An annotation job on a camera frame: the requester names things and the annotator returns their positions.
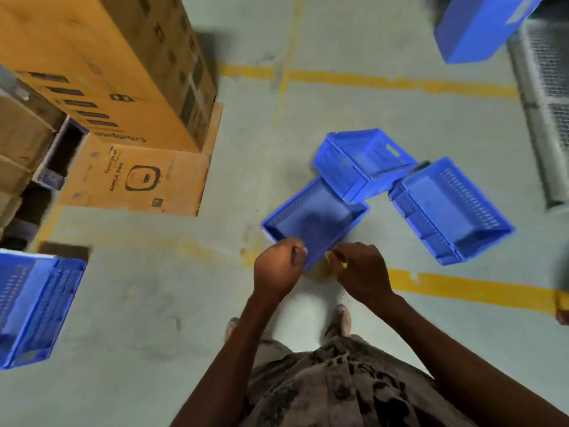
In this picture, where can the person's left hand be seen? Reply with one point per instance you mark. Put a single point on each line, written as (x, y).
(278, 271)

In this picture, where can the flat orange cardboard sheet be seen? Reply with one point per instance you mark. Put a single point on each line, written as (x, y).
(178, 186)

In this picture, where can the grey metal mesh cage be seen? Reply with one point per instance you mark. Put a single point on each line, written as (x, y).
(547, 62)

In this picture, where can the person's right hand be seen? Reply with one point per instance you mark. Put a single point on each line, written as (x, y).
(364, 275)

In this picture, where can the orange cardboard box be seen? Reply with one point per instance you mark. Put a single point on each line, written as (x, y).
(89, 48)

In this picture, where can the person's left brown sandal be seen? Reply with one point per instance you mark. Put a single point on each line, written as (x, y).
(231, 329)

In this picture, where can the blue crate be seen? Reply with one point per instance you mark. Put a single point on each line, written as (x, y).
(453, 208)
(311, 217)
(40, 306)
(342, 173)
(475, 31)

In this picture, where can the person's grey patterned shirt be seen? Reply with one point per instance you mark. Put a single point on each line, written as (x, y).
(338, 386)

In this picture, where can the blue plastic pallet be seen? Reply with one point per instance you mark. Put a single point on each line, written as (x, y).
(46, 177)

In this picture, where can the person's right forearm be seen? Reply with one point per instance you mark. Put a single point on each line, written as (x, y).
(466, 373)

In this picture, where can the person's left forearm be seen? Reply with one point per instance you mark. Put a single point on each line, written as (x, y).
(222, 378)

